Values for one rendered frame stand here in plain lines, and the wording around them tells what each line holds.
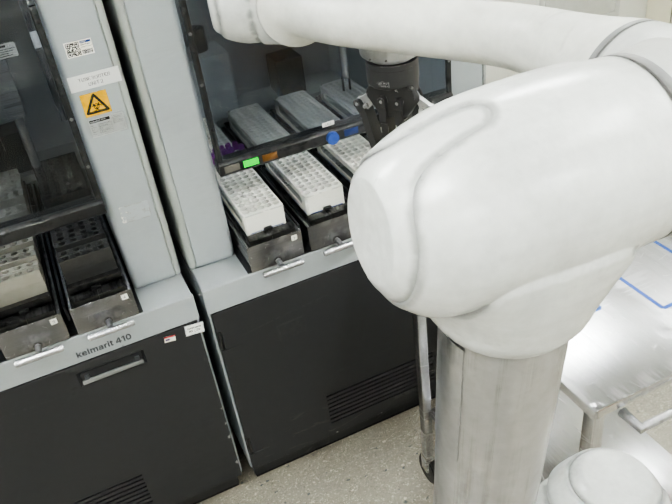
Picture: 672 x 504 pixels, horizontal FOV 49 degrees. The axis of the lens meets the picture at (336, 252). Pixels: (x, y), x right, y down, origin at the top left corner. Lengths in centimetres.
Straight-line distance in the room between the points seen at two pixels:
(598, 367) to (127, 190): 101
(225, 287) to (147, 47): 56
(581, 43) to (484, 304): 26
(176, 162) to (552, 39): 110
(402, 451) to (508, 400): 167
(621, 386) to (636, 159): 85
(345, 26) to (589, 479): 59
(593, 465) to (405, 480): 125
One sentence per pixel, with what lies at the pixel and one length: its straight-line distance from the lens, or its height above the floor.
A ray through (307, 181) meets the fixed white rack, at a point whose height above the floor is 86.
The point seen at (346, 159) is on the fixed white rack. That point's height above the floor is 86.
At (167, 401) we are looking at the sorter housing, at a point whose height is 46.
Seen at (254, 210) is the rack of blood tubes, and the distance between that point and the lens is 171.
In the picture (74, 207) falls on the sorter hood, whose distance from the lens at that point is 162.
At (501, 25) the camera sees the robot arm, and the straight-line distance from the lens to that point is 73.
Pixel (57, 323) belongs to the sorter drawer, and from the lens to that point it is 167.
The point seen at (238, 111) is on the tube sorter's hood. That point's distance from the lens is 162.
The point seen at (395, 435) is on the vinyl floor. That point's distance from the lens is 228.
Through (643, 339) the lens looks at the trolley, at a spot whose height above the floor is 82.
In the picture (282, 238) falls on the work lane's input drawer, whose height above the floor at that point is 80.
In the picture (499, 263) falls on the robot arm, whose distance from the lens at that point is 43.
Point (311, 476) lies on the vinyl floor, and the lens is 221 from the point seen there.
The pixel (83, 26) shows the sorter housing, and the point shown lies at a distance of 152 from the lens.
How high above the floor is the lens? 172
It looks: 34 degrees down
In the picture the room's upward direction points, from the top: 8 degrees counter-clockwise
